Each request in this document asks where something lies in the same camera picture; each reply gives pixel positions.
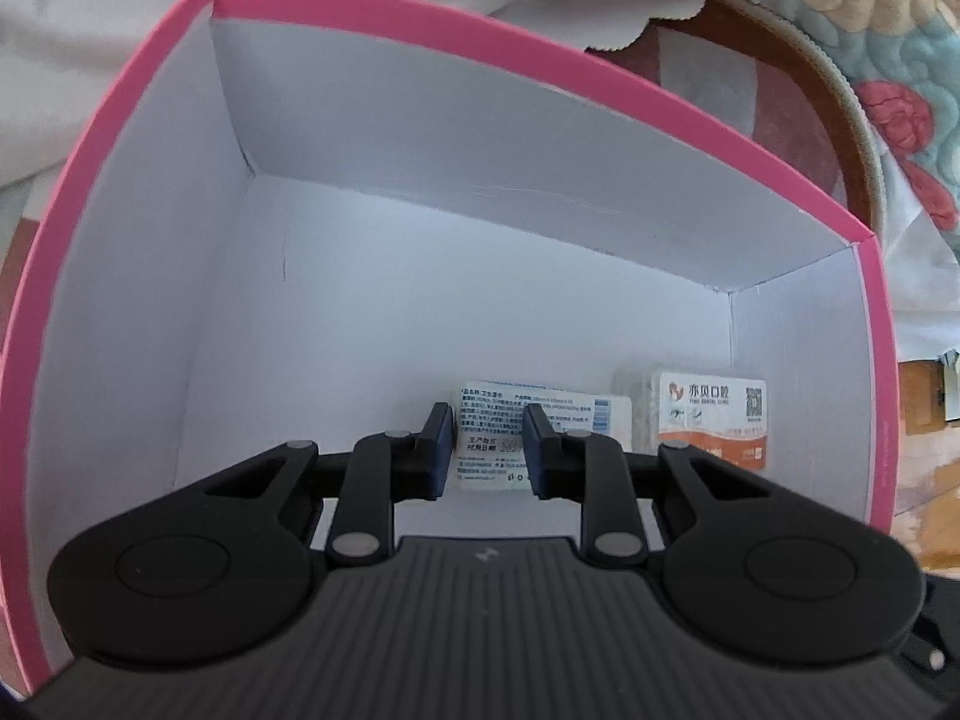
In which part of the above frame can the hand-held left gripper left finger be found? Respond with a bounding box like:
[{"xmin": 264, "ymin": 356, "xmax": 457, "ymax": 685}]
[{"xmin": 202, "ymin": 401, "xmax": 456, "ymax": 567}]

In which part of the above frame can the floral quilt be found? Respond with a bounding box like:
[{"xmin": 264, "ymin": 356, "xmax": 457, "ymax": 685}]
[{"xmin": 652, "ymin": 0, "xmax": 960, "ymax": 233}]

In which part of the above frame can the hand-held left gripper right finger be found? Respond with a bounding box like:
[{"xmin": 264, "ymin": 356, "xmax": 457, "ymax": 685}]
[{"xmin": 521, "ymin": 403, "xmax": 781, "ymax": 569}]

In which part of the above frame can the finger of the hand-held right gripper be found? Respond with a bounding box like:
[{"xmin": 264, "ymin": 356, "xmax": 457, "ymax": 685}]
[{"xmin": 900, "ymin": 574, "xmax": 960, "ymax": 691}]

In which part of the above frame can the clear floss pick box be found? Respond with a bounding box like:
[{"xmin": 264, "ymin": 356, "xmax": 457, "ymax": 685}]
[{"xmin": 613, "ymin": 364, "xmax": 773, "ymax": 477}]

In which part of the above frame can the pink cardboard box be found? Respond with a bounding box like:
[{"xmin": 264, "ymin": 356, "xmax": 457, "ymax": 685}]
[{"xmin": 0, "ymin": 0, "xmax": 901, "ymax": 698}]

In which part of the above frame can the striped checked rug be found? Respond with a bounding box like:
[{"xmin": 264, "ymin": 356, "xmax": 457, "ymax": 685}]
[{"xmin": 0, "ymin": 0, "xmax": 890, "ymax": 361}]

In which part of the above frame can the white tissue pack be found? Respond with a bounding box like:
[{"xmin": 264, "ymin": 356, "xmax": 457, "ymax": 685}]
[{"xmin": 454, "ymin": 381, "xmax": 635, "ymax": 492}]

